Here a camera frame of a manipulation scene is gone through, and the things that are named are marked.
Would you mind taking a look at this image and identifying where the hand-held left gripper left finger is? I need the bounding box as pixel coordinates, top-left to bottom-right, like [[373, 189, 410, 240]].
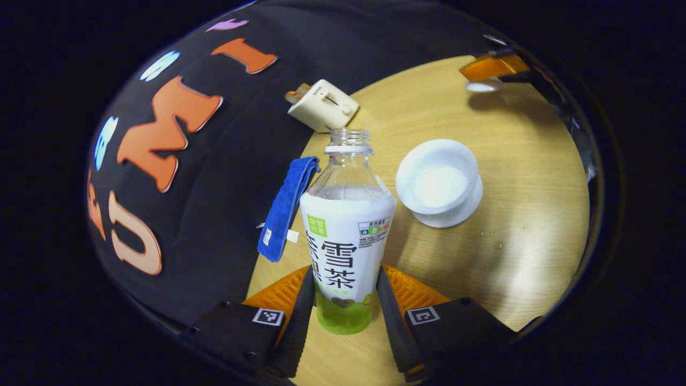
[[182, 265, 317, 379]]

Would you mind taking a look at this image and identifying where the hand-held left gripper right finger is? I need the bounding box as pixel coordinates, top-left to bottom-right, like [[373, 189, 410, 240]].
[[375, 264, 518, 383]]

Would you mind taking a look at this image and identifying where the white teacup lid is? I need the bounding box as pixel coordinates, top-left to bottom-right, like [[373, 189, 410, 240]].
[[465, 77, 505, 93]]

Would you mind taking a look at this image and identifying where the clear water bottle green label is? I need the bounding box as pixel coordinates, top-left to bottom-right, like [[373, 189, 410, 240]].
[[299, 128, 397, 336]]

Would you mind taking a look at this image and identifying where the white teacup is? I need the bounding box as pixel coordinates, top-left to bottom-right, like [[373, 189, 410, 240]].
[[395, 139, 480, 216]]

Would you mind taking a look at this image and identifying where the blue towel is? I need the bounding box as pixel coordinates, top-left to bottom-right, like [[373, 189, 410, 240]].
[[257, 156, 321, 263]]

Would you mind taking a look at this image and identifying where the white saucer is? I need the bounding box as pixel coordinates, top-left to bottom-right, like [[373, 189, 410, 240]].
[[412, 174, 484, 229]]

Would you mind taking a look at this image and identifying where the cream toaster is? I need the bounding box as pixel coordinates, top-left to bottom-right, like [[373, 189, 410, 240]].
[[287, 79, 361, 133]]

